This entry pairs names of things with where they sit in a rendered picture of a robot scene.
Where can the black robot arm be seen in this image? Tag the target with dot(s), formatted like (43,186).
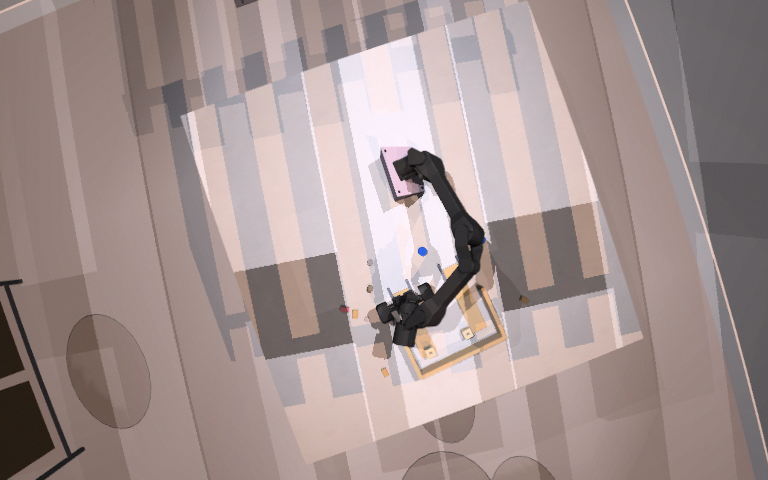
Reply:
(466,231)

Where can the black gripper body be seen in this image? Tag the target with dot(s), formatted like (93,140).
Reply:
(384,312)

